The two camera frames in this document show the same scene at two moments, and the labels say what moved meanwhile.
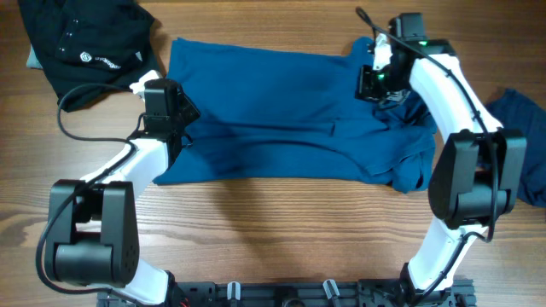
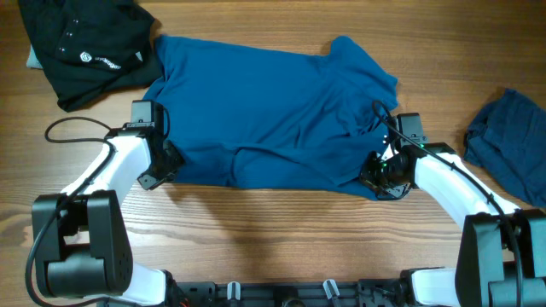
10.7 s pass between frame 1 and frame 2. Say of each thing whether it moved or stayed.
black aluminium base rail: stayed
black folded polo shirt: stayed
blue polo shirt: moved
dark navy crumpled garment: stayed
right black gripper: moved
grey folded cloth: stayed
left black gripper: moved
